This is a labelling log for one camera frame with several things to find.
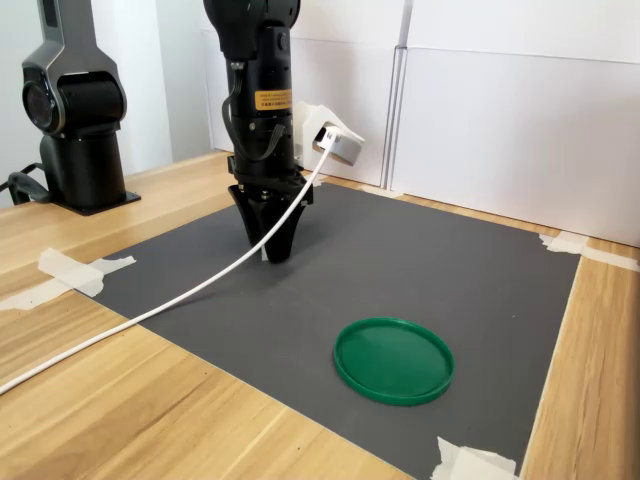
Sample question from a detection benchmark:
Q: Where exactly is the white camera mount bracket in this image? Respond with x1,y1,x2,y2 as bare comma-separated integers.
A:
292,101,351,167

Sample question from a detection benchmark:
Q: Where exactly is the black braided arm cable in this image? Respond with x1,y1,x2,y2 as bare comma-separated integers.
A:
5,162,54,207

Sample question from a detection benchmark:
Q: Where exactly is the round green lid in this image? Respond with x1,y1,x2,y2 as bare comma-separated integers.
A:
333,316,456,408

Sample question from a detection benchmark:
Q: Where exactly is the white camera cable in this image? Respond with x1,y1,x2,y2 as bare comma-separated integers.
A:
0,130,342,397

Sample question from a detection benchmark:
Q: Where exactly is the white and grey camera box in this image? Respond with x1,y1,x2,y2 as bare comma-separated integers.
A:
310,125,367,169

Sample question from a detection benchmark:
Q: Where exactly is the dark grey mat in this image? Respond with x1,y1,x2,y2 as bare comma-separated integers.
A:
93,181,586,480

